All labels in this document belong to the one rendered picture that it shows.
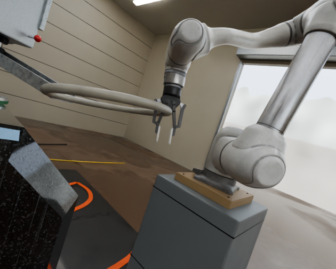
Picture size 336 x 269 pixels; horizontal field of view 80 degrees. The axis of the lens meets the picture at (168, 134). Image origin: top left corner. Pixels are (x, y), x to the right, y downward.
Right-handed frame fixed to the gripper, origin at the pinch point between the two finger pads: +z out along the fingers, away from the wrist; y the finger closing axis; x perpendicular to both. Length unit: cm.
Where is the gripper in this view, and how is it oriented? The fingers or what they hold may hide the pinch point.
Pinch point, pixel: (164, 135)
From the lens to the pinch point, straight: 82.8
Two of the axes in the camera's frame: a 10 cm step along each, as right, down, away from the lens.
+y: -9.8, -1.7, -0.7
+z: -1.8, 9.8, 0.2
